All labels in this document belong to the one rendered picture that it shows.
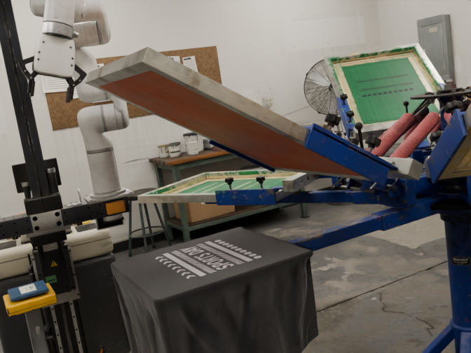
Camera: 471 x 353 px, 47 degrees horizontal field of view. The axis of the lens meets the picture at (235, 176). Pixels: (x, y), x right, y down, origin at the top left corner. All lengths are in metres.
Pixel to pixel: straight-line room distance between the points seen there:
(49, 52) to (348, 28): 5.73
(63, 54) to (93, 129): 0.48
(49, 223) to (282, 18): 4.87
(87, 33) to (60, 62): 0.44
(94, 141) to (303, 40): 4.85
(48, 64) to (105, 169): 0.56
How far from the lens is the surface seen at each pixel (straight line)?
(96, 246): 2.50
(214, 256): 1.64
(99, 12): 1.82
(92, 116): 1.90
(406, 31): 6.95
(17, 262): 2.49
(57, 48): 1.48
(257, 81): 6.12
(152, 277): 1.56
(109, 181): 1.92
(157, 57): 1.26
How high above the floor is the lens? 1.43
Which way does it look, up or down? 9 degrees down
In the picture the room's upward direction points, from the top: 8 degrees counter-clockwise
